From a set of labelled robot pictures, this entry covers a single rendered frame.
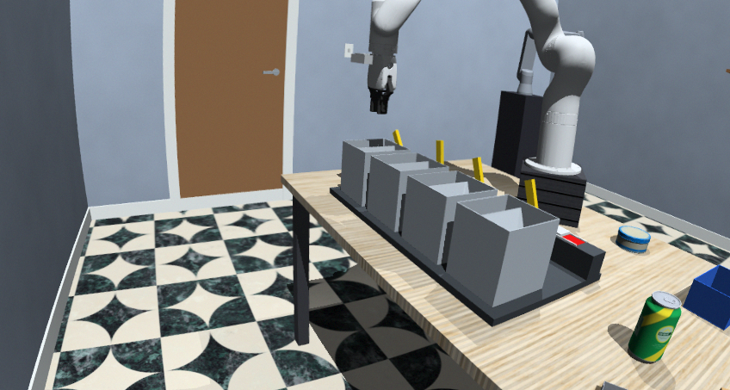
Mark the green and yellow drink can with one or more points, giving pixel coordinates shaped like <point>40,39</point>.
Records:
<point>657,322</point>

